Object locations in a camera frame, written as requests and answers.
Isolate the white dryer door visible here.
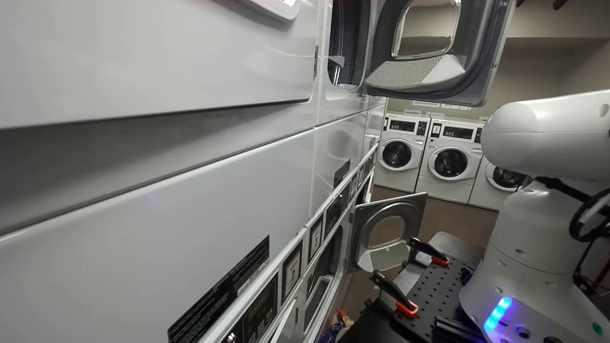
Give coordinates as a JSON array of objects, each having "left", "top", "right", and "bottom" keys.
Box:
[{"left": 360, "top": 0, "right": 518, "bottom": 109}]

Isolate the large black warning label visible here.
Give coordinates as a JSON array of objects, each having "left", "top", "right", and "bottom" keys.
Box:
[{"left": 331, "top": 159, "right": 352, "bottom": 190}]

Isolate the white stacked laundry unit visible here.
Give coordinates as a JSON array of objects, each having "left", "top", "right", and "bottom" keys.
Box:
[
  {"left": 0, "top": 0, "right": 358, "bottom": 343},
  {"left": 312, "top": 0, "right": 388, "bottom": 321}
]

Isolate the grey round-window washer door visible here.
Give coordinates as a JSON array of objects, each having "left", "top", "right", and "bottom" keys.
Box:
[{"left": 350, "top": 191, "right": 428, "bottom": 277}]

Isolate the white front-load washer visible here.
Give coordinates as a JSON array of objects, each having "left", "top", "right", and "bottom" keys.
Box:
[
  {"left": 415, "top": 115, "right": 486, "bottom": 207},
  {"left": 467, "top": 155, "right": 537, "bottom": 214},
  {"left": 373, "top": 113, "right": 432, "bottom": 195}
]

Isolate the white number two sticker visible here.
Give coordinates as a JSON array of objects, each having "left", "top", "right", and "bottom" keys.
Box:
[{"left": 280, "top": 241, "right": 305, "bottom": 302}]

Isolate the small black warning label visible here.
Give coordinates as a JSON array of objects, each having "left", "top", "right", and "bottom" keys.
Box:
[{"left": 165, "top": 235, "right": 272, "bottom": 343}]

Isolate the black clamp orange tip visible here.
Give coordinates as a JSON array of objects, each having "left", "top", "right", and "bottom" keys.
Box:
[
  {"left": 367, "top": 270, "right": 421, "bottom": 321},
  {"left": 406, "top": 235, "right": 453, "bottom": 270}
]

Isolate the black display control panel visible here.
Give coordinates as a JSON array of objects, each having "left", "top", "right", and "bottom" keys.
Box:
[{"left": 225, "top": 273, "right": 282, "bottom": 343}]

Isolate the colourful packet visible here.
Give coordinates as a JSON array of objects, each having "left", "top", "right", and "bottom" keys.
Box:
[{"left": 318, "top": 310, "right": 354, "bottom": 343}]

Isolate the black perforated mounting table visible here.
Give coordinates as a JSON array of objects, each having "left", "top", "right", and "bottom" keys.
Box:
[{"left": 341, "top": 231, "right": 486, "bottom": 343}]

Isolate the black cable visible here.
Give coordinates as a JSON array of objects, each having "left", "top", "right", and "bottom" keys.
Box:
[{"left": 537, "top": 176, "right": 610, "bottom": 245}]

